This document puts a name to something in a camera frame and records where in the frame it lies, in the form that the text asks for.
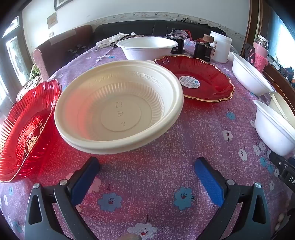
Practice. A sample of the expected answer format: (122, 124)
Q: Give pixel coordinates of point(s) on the pink knit-covered thermos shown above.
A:
(260, 57)

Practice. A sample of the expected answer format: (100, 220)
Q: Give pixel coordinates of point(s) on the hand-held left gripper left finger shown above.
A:
(84, 182)

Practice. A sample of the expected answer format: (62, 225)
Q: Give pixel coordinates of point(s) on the white plastic jar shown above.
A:
(221, 50)

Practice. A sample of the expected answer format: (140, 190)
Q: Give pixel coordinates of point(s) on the dark bottle with cork cap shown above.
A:
(201, 52)

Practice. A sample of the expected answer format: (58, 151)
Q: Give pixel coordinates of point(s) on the purple floral tablecloth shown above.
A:
(149, 180)

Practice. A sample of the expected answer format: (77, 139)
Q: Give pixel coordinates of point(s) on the framed wall painting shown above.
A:
(66, 3)

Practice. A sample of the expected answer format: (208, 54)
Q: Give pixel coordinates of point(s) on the brown upholstered chair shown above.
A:
(60, 46)

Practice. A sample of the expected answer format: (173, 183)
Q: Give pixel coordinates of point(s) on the glass panel door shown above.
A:
(13, 55)

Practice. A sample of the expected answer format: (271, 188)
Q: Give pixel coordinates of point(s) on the black sofa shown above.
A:
(143, 28)

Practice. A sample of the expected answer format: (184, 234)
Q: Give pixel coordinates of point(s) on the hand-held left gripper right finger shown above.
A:
(208, 182)

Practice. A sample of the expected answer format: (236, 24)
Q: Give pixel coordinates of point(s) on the leopard print cloth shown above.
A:
(125, 37)

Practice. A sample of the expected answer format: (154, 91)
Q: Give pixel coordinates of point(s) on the small black box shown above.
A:
(178, 45)

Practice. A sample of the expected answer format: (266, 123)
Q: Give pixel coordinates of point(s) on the white paper bowl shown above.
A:
(249, 73)
(147, 54)
(269, 133)

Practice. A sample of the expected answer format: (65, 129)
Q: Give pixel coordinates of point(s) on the cream plastic bowl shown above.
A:
(284, 103)
(103, 151)
(110, 87)

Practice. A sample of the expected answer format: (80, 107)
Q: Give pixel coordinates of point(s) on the small wall plaque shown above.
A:
(52, 20)

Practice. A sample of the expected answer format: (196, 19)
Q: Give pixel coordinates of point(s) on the red gold-rimmed plate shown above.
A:
(207, 71)

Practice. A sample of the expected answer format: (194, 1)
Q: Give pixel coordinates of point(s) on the red ribbed plastic plate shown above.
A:
(23, 129)

